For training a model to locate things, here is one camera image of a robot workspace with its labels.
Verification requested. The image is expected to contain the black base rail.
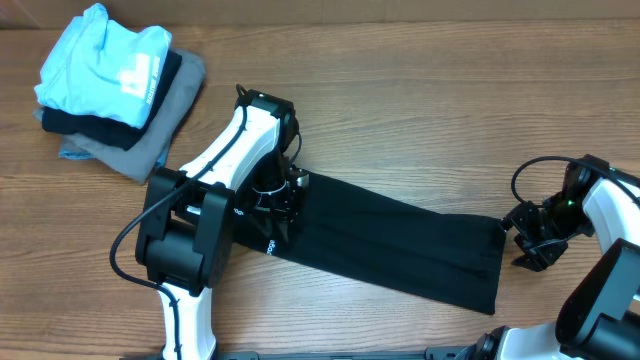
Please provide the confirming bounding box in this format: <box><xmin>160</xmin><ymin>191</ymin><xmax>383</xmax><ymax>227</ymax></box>
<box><xmin>119</xmin><ymin>345</ymin><xmax>466</xmax><ymax>360</ymax></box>

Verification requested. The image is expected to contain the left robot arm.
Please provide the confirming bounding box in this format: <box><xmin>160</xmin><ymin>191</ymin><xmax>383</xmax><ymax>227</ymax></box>
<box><xmin>135</xmin><ymin>86</ymin><xmax>308</xmax><ymax>359</ymax></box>

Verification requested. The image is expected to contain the black folded shirt in stack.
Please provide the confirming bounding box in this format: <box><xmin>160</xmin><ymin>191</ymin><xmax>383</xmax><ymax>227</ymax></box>
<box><xmin>41</xmin><ymin>50</ymin><xmax>182</xmax><ymax>150</ymax></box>

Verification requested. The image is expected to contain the light blue folded t-shirt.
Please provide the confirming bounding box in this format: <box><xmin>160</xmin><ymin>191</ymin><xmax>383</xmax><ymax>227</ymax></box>
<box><xmin>34</xmin><ymin>3</ymin><xmax>172</xmax><ymax>128</ymax></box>

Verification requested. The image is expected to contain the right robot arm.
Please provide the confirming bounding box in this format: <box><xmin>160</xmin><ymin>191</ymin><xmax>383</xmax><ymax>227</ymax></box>
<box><xmin>456</xmin><ymin>154</ymin><xmax>639</xmax><ymax>360</ymax></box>

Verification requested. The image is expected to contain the black t-shirt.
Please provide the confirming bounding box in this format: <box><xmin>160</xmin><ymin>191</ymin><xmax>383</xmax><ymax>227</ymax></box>
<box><xmin>234</xmin><ymin>173</ymin><xmax>505</xmax><ymax>315</ymax></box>

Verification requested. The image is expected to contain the grey folded shirt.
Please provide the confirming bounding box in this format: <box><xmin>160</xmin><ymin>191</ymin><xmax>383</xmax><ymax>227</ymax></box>
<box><xmin>34</xmin><ymin>49</ymin><xmax>206</xmax><ymax>182</ymax></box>

